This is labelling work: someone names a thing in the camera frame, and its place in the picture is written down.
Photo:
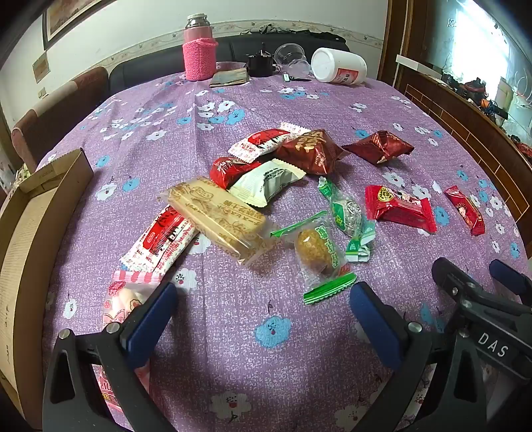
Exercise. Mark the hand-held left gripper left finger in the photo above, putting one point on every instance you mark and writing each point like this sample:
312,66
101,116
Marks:
151,320

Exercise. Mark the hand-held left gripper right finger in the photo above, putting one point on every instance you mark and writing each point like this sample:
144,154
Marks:
374,324

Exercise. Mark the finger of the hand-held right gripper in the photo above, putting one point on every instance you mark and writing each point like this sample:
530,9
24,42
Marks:
509,276
451,276

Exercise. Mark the pink striped snack packet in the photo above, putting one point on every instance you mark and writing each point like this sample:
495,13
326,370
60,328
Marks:
124,297

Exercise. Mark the small red candy packet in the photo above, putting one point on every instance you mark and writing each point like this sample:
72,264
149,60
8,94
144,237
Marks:
465,209

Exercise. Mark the red and white snack packet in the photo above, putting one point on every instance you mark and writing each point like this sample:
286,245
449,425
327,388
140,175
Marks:
259,143
162,243

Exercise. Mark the large red candy packet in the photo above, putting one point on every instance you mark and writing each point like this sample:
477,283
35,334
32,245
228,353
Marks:
399,207

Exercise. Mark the green wrapped brown ball snack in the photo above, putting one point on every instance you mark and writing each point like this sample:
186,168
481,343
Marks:
318,253

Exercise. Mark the purple floral tablecloth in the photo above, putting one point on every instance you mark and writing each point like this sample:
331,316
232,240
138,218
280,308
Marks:
249,365

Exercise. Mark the green wrapped silver candy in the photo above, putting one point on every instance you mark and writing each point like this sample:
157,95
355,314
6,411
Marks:
345,212

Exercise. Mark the clear beige biscuit pack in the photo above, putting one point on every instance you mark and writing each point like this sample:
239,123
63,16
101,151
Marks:
216,214

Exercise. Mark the cardboard box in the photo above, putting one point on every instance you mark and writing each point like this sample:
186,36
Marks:
29,257

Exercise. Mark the maroon snack packet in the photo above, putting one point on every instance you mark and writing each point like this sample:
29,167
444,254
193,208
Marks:
379,147

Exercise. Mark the wooden cabinet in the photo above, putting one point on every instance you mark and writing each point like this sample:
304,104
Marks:
449,112

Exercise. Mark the red snack packet white label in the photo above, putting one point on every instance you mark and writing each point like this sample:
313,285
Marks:
228,168

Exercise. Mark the cabinet shelf clutter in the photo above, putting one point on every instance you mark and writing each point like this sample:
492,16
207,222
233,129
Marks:
490,99

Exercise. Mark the white and green snack packet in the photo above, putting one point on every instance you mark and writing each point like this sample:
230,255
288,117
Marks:
266,182

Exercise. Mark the brown red snack bag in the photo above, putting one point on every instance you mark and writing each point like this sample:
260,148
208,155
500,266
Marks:
311,151

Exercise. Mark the brown and white cushion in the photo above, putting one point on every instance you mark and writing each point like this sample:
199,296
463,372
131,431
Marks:
54,112

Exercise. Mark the large cabinet mirror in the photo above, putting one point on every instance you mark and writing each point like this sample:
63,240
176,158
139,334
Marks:
478,37

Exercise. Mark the white plastic jar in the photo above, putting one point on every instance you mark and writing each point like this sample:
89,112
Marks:
336,64

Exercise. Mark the black sofa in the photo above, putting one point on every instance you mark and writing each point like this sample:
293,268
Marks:
145,66

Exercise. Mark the clear plastic cup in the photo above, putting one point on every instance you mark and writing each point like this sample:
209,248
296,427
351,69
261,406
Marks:
300,68
291,52

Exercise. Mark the bottle with pink knit sleeve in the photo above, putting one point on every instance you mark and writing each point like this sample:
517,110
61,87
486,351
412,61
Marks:
200,58

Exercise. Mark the black mug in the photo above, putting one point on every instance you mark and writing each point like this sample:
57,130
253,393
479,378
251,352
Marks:
259,64

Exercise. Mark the dark clothes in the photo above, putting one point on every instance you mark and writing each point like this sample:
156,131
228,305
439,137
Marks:
307,34

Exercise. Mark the tan wall plaque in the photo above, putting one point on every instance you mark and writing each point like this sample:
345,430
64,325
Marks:
40,67

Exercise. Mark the framed wall painting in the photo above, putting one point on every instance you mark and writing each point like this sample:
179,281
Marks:
70,18

